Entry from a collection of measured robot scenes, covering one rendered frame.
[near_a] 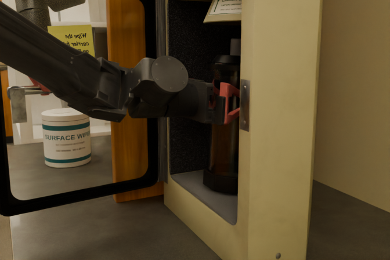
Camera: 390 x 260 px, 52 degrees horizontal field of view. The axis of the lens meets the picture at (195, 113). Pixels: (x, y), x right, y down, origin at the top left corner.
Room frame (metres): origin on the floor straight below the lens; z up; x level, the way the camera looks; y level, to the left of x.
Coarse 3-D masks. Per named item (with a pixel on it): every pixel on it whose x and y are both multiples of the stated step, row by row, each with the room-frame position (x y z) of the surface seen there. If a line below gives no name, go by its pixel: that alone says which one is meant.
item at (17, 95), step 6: (12, 90) 0.63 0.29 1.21; (18, 90) 0.64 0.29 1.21; (24, 90) 0.64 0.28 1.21; (12, 96) 0.63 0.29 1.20; (18, 96) 0.63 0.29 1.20; (24, 96) 0.64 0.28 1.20; (12, 102) 0.63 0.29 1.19; (18, 102) 0.64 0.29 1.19; (24, 102) 0.64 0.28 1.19; (12, 108) 0.63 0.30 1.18; (18, 108) 0.64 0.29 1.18; (24, 108) 0.64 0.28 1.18; (12, 114) 0.63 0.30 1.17; (18, 114) 0.64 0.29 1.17; (24, 114) 0.64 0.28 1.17; (18, 120) 0.64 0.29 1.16; (24, 120) 0.64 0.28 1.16
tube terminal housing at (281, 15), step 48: (192, 0) 0.80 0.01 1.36; (288, 0) 0.54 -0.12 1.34; (288, 48) 0.55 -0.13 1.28; (288, 96) 0.55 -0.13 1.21; (240, 144) 0.54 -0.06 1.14; (288, 144) 0.55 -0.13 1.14; (240, 192) 0.54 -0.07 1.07; (288, 192) 0.55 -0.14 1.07; (240, 240) 0.54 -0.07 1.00; (288, 240) 0.55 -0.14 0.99
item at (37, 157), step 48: (0, 0) 0.64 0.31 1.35; (48, 0) 0.68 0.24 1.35; (96, 0) 0.73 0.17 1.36; (96, 48) 0.72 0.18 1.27; (144, 48) 0.77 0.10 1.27; (48, 96) 0.68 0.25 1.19; (48, 144) 0.67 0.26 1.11; (96, 144) 0.72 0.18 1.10; (144, 144) 0.77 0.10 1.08; (48, 192) 0.67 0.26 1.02
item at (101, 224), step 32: (320, 192) 0.87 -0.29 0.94; (32, 224) 0.71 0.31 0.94; (64, 224) 0.71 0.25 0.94; (96, 224) 0.71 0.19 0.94; (128, 224) 0.71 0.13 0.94; (160, 224) 0.71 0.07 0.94; (320, 224) 0.71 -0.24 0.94; (352, 224) 0.71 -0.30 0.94; (384, 224) 0.71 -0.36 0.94; (32, 256) 0.59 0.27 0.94; (64, 256) 0.59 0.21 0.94; (96, 256) 0.59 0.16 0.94; (128, 256) 0.59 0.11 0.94; (160, 256) 0.59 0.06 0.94; (192, 256) 0.59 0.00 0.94; (320, 256) 0.59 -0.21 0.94; (352, 256) 0.59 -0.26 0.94; (384, 256) 0.59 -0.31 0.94
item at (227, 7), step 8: (216, 0) 0.66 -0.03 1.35; (224, 0) 0.64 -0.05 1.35; (232, 0) 0.63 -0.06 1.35; (240, 0) 0.62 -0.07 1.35; (216, 8) 0.65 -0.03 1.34; (224, 8) 0.63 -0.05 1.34; (232, 8) 0.62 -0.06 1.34; (240, 8) 0.62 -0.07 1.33; (208, 16) 0.66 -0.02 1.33; (216, 16) 0.64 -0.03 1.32; (224, 16) 0.63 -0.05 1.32; (232, 16) 0.62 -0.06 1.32; (240, 16) 0.61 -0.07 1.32; (216, 24) 0.75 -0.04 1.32; (224, 24) 0.76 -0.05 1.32; (232, 24) 0.77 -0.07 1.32; (240, 24) 0.77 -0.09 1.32
